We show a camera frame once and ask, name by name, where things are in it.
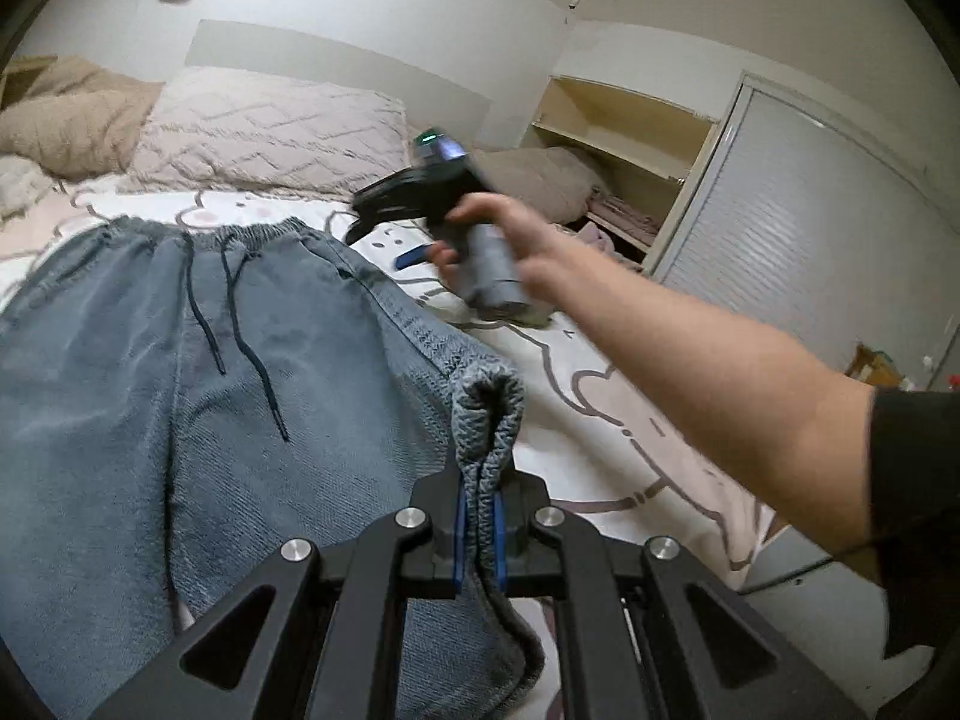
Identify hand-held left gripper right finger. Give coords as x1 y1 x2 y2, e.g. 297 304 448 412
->
493 472 875 720

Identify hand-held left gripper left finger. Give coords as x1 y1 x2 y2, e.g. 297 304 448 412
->
90 469 470 720

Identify blue-grey drawstring shorts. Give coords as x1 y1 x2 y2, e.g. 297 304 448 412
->
0 215 546 720

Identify person's right forearm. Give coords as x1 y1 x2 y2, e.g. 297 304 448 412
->
536 240 880 565

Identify person's right hand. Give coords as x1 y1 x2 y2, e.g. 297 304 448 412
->
431 193 595 316

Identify beige cushion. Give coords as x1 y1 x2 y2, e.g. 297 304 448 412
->
478 144 605 227

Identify folded pink cloth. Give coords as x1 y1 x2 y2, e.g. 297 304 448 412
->
585 191 662 239

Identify printed white bed sheet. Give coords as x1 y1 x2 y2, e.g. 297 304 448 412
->
0 172 800 720

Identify white textured pillow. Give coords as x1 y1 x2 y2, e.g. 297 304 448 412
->
122 65 411 197

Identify cream open shelf unit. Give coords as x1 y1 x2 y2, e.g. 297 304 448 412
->
523 75 741 276

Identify white headboard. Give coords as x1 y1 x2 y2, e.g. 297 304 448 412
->
185 19 497 149

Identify white sliding wardrobe door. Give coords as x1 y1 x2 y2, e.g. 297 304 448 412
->
643 70 955 392

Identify beige fluffy blanket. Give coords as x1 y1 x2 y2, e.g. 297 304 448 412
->
0 56 166 181

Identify brown cardboard box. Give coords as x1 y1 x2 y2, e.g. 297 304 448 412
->
846 343 905 387

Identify person's black sleeve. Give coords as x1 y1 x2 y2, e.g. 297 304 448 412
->
868 386 960 661

